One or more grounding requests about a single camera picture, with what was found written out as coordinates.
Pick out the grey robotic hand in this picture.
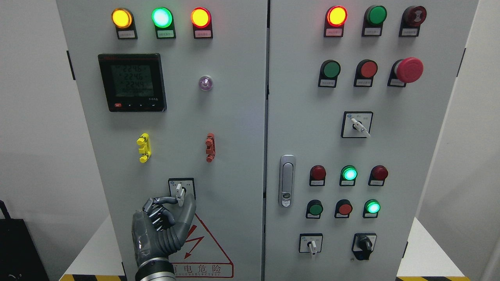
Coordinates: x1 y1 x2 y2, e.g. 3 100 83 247
132 194 196 267

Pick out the white rotary light switch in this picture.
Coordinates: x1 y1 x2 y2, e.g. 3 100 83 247
168 178 196 207

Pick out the red electrical hazard warning sticker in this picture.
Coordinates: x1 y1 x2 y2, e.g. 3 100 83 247
169 215 234 279

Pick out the yellow terminal clip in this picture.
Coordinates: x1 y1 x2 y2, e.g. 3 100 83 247
136 133 152 163

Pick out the red terminal clip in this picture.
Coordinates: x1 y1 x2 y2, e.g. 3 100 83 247
205 133 216 162

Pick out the grey left cabinet door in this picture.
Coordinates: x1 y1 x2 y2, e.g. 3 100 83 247
57 0 267 281

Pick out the grey cabinet door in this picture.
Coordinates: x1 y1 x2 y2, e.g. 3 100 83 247
57 0 267 281
264 0 479 281

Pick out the black digital power meter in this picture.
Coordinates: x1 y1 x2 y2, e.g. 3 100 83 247
98 53 167 112

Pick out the small clear light bulb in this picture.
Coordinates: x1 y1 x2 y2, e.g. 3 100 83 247
198 75 214 91

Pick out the green push button lower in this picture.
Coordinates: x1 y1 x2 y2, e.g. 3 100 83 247
305 199 324 219

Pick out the green push button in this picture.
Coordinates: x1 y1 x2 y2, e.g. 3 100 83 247
305 199 324 219
318 59 341 88

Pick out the dark red lamp lower left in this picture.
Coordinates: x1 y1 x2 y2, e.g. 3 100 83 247
309 165 327 187

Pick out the dark red lamp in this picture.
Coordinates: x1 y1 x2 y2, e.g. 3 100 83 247
368 165 389 187
309 165 327 187

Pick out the red push button lower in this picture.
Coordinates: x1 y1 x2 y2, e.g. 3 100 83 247
334 199 352 219

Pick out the red push button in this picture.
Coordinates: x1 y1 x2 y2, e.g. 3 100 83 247
334 199 352 219
354 59 378 87

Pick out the green lit lamp middle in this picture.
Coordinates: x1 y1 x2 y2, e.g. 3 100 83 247
339 165 358 187

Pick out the green lit indicator lamp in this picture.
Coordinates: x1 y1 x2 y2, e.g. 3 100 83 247
151 7 176 39

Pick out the green lit button lower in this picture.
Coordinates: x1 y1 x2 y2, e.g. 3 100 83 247
362 199 381 219

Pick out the yellow indicator lamp top left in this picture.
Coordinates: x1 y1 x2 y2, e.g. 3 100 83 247
111 7 138 39

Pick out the red-orange indicator lamp left door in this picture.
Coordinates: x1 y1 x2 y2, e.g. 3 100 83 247
191 7 213 39

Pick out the red-orange indicator lamp door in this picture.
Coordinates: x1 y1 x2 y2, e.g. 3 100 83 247
191 7 213 39
323 5 348 37

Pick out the dark red lamp lower right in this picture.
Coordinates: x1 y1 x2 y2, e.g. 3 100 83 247
368 165 389 187

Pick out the green push button upper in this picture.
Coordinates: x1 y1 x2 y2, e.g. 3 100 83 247
318 59 341 88

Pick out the grey right cabinet door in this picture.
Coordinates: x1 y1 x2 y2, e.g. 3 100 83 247
264 0 479 281

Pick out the red push button upper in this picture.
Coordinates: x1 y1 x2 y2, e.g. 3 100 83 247
354 59 378 87

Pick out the red-orange indicator lamp right door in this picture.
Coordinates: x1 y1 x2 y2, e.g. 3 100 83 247
323 5 348 37

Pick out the red emergency stop mushroom button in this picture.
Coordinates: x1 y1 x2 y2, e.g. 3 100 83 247
387 57 424 87

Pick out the green unlit indicator lamp top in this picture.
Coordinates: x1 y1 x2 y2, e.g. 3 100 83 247
361 5 388 37

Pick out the dark red buzzer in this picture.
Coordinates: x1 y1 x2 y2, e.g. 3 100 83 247
398 5 427 37

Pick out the silver cabinet door handle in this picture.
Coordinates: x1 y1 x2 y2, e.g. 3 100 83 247
278 155 295 208

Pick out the white rotary switch bottom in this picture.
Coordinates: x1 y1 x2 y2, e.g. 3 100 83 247
299 233 323 256

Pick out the black selector knob switch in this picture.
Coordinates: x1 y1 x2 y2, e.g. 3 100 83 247
352 233 377 260

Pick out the white rotary switch upper right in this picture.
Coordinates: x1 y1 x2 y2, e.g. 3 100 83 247
341 111 373 139

